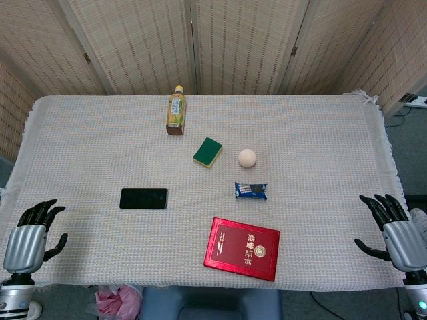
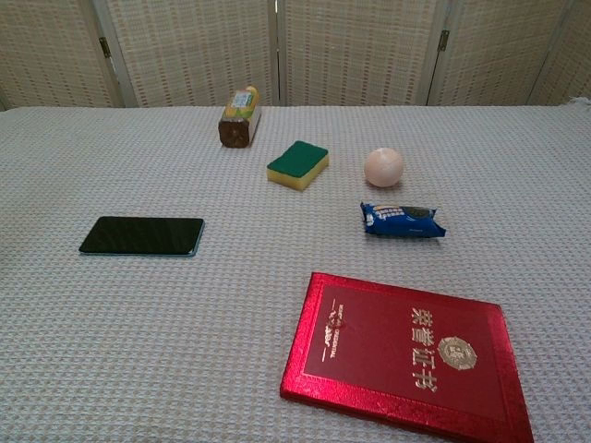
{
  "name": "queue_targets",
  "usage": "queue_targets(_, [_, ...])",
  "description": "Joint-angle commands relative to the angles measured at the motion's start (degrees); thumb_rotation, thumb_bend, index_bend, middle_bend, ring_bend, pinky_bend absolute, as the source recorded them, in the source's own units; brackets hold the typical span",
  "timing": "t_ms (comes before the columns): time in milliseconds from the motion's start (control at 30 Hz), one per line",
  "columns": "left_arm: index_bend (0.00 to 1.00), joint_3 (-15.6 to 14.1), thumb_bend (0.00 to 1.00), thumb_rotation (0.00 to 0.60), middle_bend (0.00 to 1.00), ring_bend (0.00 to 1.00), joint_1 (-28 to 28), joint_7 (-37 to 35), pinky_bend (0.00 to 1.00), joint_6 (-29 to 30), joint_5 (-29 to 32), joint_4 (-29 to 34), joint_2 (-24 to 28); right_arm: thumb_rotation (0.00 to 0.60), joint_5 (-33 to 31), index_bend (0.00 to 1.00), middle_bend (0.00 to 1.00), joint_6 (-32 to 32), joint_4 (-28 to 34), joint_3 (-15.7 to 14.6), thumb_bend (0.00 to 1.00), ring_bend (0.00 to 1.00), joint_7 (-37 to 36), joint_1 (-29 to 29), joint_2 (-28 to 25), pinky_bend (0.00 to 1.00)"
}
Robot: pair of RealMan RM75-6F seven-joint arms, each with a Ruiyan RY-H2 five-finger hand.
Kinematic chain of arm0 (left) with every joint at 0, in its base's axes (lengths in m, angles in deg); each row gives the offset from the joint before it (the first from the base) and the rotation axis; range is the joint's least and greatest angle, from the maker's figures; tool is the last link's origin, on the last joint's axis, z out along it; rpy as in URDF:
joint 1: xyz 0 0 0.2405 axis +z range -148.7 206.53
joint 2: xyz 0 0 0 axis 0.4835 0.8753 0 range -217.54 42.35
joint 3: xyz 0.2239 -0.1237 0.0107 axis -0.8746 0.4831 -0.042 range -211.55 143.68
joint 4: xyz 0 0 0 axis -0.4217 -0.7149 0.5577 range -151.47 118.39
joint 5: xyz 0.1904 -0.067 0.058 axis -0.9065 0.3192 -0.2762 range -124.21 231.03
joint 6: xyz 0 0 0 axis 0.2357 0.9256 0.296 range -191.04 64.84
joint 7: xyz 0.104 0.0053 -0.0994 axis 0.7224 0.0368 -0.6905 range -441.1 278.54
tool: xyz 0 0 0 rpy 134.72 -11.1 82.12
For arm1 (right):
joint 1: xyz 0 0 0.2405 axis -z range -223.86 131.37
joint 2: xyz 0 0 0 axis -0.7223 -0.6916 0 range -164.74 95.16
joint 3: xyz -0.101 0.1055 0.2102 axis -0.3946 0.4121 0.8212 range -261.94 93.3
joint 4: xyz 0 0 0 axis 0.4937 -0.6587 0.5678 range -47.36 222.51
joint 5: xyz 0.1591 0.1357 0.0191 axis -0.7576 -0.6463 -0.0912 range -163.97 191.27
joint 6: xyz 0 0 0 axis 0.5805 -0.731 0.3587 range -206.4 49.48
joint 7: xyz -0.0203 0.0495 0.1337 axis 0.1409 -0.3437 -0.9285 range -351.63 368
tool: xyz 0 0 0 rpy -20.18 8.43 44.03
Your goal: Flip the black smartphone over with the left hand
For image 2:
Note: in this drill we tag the teal smartphone with black screen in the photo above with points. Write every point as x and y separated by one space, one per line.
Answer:
141 234

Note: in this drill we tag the green and yellow sponge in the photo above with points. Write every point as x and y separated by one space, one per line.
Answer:
296 164

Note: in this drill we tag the peach coloured ball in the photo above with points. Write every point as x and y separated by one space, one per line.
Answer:
383 167

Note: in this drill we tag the blue snack packet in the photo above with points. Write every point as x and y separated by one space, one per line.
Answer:
401 221

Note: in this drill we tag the brown bottle with yellow label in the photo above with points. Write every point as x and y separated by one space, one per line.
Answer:
240 121

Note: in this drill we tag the white woven tablecloth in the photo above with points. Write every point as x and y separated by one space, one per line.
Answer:
184 332

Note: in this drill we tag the red certificate book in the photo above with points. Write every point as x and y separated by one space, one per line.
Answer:
397 355

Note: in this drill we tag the woven folding screen panel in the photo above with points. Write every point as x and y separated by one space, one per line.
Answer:
575 55
46 51
494 51
194 51
360 51

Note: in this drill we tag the metal screen hinge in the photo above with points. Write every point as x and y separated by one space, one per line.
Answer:
104 47
444 39

